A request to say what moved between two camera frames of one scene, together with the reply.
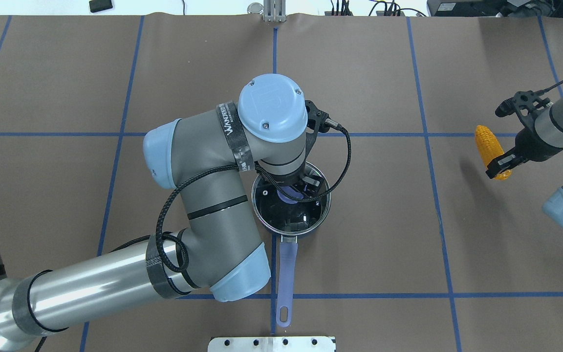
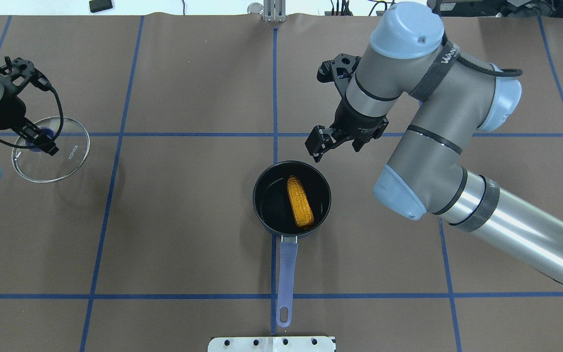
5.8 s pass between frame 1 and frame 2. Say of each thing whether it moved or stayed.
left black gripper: moved
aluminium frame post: stayed
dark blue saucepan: stayed
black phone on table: stayed
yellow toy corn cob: moved
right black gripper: moved
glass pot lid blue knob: moved
